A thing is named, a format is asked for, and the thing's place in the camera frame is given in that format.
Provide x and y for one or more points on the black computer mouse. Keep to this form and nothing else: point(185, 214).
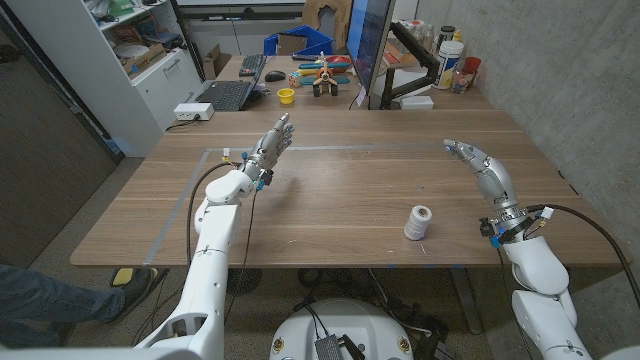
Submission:
point(275, 76)

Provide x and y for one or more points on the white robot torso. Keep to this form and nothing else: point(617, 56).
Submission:
point(345, 320)

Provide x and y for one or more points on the large flat monitor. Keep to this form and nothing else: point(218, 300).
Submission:
point(367, 35)

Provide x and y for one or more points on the colourful toy cube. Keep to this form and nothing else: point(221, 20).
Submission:
point(295, 79)

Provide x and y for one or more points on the yellow bottle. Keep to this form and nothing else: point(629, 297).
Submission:
point(457, 36)

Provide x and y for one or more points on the open brown cardboard box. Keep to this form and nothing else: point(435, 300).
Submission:
point(215, 62)

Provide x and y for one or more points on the clear glass jar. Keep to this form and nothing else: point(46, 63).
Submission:
point(462, 81)

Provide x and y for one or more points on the person's leg in jeans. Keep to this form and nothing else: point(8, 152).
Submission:
point(45, 305)

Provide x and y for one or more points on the green box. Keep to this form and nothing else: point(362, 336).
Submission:
point(120, 7)

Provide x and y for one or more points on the printed cardboard box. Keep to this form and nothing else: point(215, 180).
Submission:
point(147, 60)

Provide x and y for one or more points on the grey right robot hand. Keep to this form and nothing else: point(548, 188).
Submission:
point(492, 180)

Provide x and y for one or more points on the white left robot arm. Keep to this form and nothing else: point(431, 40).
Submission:
point(215, 235)

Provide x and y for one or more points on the wooden toy airplane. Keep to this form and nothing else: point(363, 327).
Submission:
point(325, 77)

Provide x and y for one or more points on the black laptop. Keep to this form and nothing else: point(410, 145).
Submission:
point(225, 95)

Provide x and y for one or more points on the black round fan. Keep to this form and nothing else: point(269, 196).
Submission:
point(246, 281)

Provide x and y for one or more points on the small yellow cup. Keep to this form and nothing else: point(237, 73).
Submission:
point(286, 96)

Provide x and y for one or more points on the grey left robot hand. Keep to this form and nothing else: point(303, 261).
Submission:
point(270, 150)

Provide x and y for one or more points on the white labelled canister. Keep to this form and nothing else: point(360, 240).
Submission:
point(447, 65)

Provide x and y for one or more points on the dark-lidded jar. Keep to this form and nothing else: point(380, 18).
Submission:
point(446, 34)

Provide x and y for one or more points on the flat brown cardboard box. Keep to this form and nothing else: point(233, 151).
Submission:
point(397, 55)

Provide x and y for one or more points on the grey metal table leg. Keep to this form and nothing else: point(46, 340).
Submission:
point(465, 300)

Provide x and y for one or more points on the white power strip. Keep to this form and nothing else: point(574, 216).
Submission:
point(192, 111)

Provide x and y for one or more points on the white bowl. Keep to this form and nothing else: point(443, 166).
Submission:
point(131, 50)

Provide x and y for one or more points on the black keyboard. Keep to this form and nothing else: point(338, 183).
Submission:
point(252, 65)

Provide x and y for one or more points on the white shelf cabinet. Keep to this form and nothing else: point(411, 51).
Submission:
point(100, 95)

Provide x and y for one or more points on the blue plastic bin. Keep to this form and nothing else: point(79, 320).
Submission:
point(315, 40)

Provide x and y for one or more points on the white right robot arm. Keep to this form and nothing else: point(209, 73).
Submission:
point(537, 265)

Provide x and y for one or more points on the red cup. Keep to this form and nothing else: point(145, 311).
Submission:
point(472, 64)

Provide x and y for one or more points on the small white box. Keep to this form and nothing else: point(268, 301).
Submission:
point(416, 102)

